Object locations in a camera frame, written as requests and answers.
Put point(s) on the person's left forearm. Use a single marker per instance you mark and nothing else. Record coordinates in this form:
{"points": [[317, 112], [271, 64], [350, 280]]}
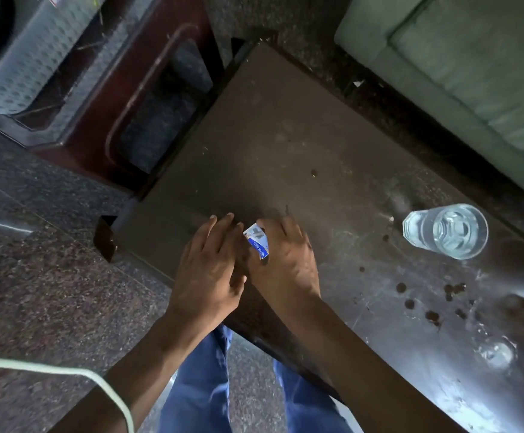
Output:
{"points": [[144, 374]]}

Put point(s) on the person's right forearm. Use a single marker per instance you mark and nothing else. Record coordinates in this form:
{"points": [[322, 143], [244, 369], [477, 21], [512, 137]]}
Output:
{"points": [[361, 369]]}

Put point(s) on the small blue white packet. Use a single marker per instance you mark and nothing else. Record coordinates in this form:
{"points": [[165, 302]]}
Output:
{"points": [[257, 242]]}

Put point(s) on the person's left hand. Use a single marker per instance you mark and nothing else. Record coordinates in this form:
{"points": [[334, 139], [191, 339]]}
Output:
{"points": [[203, 275]]}

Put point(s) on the person's left thumb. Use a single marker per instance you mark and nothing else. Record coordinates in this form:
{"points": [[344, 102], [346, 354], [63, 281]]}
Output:
{"points": [[239, 288]]}

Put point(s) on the green fabric sofa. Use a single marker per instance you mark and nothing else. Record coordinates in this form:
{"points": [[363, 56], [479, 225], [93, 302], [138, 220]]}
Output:
{"points": [[460, 67]]}

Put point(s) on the person's right hand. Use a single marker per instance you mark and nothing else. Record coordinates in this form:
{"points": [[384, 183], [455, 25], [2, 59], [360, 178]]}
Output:
{"points": [[289, 270]]}

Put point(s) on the person's right fingers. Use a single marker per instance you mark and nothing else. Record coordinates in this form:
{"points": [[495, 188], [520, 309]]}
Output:
{"points": [[289, 234]]}

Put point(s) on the maroon wooden furniture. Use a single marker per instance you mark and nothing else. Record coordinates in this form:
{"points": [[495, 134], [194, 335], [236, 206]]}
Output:
{"points": [[122, 85]]}

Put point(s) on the white perforated plastic basket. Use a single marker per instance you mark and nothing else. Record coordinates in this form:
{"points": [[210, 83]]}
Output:
{"points": [[32, 58]]}

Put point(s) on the blue jeans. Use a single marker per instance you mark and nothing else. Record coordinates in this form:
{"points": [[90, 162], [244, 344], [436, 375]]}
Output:
{"points": [[198, 392]]}

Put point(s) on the clear glass of water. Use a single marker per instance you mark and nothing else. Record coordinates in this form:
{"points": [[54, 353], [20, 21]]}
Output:
{"points": [[446, 232]]}

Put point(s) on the small clear glass piece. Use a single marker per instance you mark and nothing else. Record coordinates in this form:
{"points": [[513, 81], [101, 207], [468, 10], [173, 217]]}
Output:
{"points": [[496, 354]]}

